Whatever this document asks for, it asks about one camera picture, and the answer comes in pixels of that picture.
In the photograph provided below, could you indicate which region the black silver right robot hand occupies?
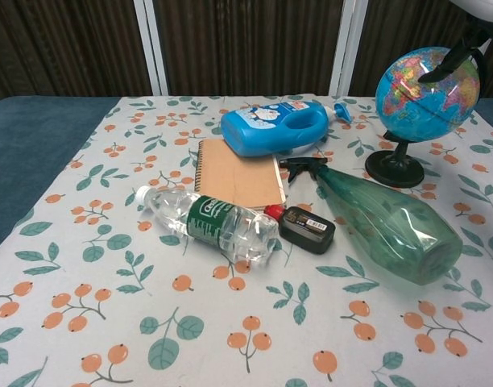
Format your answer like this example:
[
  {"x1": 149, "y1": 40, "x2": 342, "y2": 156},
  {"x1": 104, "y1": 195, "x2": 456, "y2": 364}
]
[{"x1": 417, "y1": 0, "x2": 493, "y2": 84}]

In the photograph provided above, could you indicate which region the small globe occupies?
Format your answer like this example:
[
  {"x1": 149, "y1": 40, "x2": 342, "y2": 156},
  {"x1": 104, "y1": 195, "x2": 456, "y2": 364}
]
[{"x1": 364, "y1": 45, "x2": 489, "y2": 189}]

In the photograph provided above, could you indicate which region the dark brown ribbed screen panel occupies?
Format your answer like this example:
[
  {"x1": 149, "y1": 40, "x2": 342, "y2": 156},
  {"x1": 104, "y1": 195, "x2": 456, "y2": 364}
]
[
  {"x1": 0, "y1": 0, "x2": 151, "y2": 106},
  {"x1": 349, "y1": 0, "x2": 493, "y2": 100},
  {"x1": 153, "y1": 0, "x2": 344, "y2": 98}
]

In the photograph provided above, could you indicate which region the green transparent spray bottle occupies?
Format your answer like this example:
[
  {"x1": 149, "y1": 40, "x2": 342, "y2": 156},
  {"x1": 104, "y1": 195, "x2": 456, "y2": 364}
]
[{"x1": 279, "y1": 156, "x2": 464, "y2": 286}]

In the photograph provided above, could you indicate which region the blue detergent pump bottle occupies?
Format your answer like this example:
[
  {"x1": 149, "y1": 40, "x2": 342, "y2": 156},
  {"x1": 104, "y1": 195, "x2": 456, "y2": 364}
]
[{"x1": 220, "y1": 100, "x2": 354, "y2": 157}]

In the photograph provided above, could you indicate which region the small black bottle red cap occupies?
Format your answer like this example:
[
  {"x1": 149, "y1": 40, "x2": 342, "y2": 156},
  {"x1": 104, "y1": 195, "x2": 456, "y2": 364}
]
[{"x1": 263, "y1": 204, "x2": 337, "y2": 256}]

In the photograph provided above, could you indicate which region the brown spiral notebook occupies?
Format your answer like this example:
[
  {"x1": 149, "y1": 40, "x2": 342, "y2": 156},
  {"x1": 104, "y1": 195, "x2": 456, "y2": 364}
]
[{"x1": 192, "y1": 139, "x2": 288, "y2": 210}]

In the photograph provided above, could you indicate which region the clear water bottle green label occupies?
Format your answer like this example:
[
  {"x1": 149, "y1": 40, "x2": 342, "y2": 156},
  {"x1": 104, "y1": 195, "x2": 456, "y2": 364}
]
[{"x1": 134, "y1": 185, "x2": 280, "y2": 266}]

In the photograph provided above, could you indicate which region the floral leaf print tablecloth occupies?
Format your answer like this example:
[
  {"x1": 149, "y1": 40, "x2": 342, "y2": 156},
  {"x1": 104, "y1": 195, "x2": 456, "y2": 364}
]
[{"x1": 0, "y1": 94, "x2": 493, "y2": 387}]

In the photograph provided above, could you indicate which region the white screen frame post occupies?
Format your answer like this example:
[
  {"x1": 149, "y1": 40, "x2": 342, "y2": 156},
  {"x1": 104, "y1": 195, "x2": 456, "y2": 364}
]
[
  {"x1": 133, "y1": 0, "x2": 169, "y2": 97},
  {"x1": 329, "y1": 0, "x2": 367, "y2": 98}
]

